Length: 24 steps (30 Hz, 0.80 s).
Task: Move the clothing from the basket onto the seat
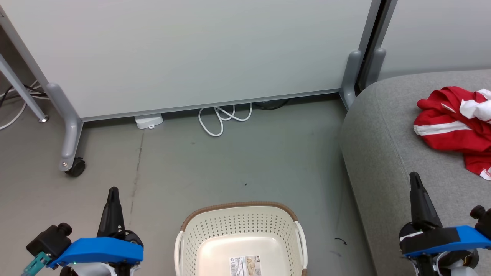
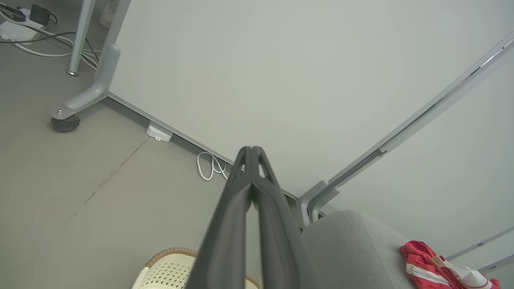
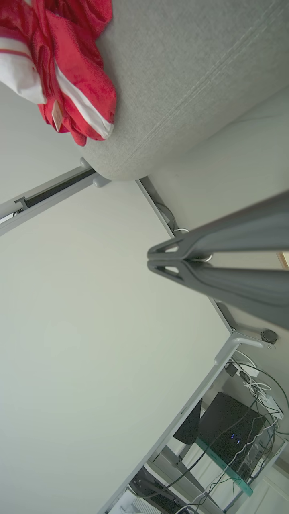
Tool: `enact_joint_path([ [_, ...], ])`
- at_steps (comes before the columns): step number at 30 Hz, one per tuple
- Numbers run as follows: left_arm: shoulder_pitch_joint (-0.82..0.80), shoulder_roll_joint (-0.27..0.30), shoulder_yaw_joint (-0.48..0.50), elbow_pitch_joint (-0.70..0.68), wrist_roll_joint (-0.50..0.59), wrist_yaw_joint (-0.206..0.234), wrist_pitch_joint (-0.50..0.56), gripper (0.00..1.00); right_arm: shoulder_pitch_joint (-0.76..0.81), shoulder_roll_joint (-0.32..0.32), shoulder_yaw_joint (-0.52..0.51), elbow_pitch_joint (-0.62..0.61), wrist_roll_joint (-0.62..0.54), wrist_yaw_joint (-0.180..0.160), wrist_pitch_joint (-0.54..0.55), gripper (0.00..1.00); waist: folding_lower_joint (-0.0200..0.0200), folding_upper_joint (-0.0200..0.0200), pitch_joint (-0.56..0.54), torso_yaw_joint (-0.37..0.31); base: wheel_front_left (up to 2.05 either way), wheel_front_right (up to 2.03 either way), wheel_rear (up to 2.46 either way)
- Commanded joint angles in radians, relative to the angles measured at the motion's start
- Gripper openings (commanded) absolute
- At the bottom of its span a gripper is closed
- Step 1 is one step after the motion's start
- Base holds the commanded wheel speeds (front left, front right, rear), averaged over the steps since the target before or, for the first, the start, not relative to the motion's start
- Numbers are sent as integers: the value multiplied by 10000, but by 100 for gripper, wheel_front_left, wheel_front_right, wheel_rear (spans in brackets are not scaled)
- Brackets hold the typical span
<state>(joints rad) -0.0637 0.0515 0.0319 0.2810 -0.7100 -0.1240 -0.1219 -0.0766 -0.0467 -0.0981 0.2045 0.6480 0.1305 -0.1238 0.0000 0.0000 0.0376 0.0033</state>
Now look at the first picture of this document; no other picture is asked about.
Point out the red and white garment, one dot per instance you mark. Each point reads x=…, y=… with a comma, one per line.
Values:
x=445, y=142

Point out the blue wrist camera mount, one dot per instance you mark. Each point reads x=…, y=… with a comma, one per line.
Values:
x=470, y=235
x=99, y=249

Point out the white partition panel grey frame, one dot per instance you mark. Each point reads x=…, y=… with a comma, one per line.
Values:
x=441, y=34

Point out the paper label sticker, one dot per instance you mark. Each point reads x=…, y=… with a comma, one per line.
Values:
x=245, y=266

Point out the grey metal table leg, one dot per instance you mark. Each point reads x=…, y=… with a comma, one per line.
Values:
x=23, y=90

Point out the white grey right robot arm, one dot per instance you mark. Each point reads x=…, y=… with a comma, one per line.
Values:
x=456, y=268

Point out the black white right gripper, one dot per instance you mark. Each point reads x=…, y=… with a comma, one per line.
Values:
x=429, y=237

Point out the grey fabric sofa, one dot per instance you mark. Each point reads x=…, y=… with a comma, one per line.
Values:
x=383, y=153

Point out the wide white partition panel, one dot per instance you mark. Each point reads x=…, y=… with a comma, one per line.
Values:
x=191, y=50

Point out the long grey partition foot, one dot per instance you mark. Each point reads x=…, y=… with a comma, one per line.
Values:
x=71, y=130

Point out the cream laundry basket brown rim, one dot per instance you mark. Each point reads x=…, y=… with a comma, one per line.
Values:
x=238, y=226

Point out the black caster wheel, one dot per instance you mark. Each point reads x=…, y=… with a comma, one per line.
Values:
x=76, y=168

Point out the short grey partition foot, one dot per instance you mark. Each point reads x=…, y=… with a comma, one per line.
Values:
x=376, y=65
x=351, y=76

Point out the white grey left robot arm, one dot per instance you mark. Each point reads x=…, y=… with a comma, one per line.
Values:
x=92, y=270

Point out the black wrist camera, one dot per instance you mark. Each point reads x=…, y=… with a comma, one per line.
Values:
x=483, y=220
x=48, y=241

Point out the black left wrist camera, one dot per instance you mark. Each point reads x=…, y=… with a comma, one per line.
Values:
x=48, y=241

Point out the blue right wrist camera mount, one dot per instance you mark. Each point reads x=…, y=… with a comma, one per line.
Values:
x=470, y=235

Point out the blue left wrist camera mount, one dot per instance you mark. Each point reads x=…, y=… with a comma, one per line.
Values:
x=99, y=249

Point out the white power adapter box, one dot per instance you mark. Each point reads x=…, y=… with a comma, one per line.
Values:
x=149, y=121

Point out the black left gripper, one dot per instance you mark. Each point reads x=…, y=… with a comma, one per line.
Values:
x=132, y=237

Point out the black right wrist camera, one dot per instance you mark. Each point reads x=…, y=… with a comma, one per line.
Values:
x=483, y=220

